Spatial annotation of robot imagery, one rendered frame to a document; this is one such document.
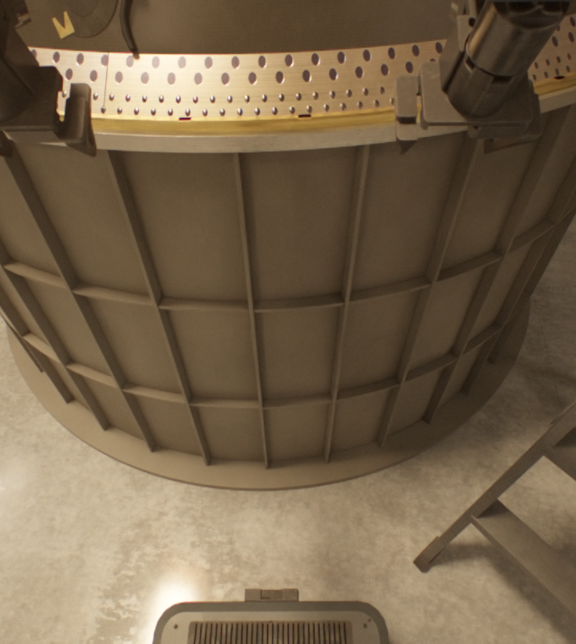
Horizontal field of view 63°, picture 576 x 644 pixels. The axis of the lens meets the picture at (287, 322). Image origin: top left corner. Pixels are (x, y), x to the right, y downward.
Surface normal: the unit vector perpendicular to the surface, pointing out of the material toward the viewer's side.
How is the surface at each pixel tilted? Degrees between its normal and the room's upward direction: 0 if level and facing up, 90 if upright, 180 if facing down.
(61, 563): 0
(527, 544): 0
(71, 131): 30
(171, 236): 90
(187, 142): 90
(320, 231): 90
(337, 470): 0
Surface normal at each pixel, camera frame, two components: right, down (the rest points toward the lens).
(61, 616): -0.01, -0.65
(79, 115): 0.00, -0.18
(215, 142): 0.00, 0.76
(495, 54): -0.60, 0.79
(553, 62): 0.32, -0.02
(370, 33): 0.18, 0.35
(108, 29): -0.12, 0.36
